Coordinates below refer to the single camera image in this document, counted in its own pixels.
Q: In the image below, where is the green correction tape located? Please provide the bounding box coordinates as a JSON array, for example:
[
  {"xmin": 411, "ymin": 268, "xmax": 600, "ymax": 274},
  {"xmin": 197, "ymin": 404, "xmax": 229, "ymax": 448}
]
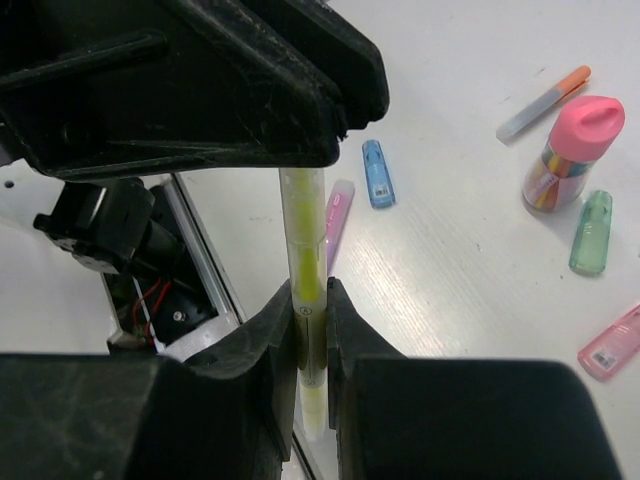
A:
[{"xmin": 568, "ymin": 190, "xmax": 613, "ymax": 277}]

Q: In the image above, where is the pink correction tape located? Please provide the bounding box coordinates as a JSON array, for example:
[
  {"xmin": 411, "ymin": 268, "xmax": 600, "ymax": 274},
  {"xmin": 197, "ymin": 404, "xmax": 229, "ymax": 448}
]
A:
[{"xmin": 577, "ymin": 305, "xmax": 639, "ymax": 382}]

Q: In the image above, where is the pink purple highlighter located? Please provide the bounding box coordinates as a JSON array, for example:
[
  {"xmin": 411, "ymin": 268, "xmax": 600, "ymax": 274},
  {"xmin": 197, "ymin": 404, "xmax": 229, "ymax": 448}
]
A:
[{"xmin": 326, "ymin": 180, "xmax": 355, "ymax": 273}]

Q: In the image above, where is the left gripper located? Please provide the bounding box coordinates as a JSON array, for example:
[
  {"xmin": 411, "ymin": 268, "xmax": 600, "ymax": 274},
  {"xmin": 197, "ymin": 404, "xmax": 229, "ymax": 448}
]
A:
[{"xmin": 1, "ymin": 1, "xmax": 390, "ymax": 181}]

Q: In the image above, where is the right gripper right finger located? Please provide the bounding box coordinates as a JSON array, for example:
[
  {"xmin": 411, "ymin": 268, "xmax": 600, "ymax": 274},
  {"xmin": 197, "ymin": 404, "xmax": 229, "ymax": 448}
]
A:
[{"xmin": 327, "ymin": 278, "xmax": 621, "ymax": 479}]

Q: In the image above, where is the orange capped marker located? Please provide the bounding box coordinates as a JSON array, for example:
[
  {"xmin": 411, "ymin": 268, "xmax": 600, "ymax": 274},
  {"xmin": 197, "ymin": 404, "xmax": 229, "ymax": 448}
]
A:
[{"xmin": 496, "ymin": 65, "xmax": 592, "ymax": 143}]

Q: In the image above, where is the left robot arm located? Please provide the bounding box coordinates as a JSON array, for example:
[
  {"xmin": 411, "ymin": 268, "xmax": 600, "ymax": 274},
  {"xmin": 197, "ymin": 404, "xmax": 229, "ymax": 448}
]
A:
[{"xmin": 1, "ymin": 1, "xmax": 389, "ymax": 278}]

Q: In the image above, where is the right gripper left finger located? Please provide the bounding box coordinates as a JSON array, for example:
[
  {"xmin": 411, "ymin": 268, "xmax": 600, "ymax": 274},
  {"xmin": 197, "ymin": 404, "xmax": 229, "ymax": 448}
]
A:
[{"xmin": 1, "ymin": 285, "xmax": 295, "ymax": 479}]

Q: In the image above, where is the yellow highlighter pen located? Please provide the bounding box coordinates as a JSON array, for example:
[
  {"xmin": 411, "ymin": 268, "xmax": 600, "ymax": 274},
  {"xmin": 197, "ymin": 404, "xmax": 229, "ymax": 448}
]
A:
[{"xmin": 279, "ymin": 168, "xmax": 328, "ymax": 441}]

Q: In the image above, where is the pink lid clip jar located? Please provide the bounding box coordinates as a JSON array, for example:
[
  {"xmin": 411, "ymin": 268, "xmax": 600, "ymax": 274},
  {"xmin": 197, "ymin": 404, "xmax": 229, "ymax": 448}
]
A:
[{"xmin": 522, "ymin": 96, "xmax": 626, "ymax": 212}]

